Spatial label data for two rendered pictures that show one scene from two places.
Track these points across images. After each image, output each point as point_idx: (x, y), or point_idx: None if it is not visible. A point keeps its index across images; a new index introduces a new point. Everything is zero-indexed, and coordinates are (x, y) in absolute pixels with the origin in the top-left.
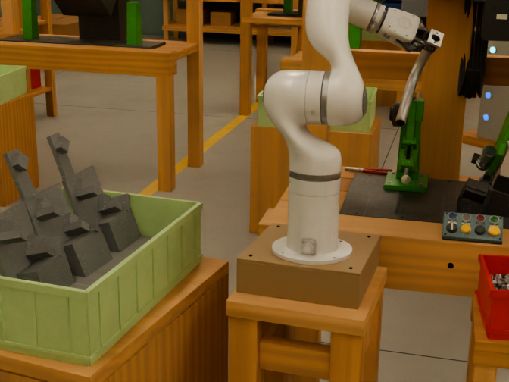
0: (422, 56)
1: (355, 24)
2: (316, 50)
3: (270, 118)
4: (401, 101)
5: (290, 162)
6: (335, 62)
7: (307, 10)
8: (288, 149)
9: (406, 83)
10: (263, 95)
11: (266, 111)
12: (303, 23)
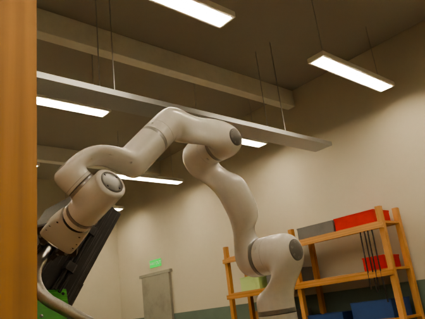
0: (42, 267)
1: (100, 218)
2: (253, 224)
3: (302, 264)
4: (79, 311)
5: (294, 300)
6: (255, 233)
7: (252, 195)
8: (293, 290)
9: (52, 297)
10: (302, 248)
11: (303, 259)
12: (36, 206)
